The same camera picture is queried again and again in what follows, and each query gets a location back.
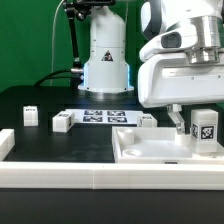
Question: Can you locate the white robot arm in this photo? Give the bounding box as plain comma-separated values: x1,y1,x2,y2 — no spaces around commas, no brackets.
80,0,224,132

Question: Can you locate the white square table top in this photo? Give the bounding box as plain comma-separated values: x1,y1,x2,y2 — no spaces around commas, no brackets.
112,127,224,165

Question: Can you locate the white cable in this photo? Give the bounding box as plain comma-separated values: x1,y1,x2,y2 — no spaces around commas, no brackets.
49,0,66,87

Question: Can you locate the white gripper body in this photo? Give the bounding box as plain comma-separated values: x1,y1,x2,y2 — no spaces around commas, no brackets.
138,29,224,108

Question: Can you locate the white U-shaped fence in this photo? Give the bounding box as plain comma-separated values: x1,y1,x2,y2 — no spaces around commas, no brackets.
0,129,224,190

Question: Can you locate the black cable bundle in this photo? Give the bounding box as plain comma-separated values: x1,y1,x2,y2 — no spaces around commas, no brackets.
33,68,84,88

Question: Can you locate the white marker tag sheet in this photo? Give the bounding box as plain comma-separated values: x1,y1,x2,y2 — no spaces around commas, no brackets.
69,109,142,125

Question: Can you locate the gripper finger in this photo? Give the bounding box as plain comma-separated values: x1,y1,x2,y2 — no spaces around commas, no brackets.
167,104,185,135

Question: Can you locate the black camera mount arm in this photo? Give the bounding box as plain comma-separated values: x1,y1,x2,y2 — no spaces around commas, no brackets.
63,0,116,68

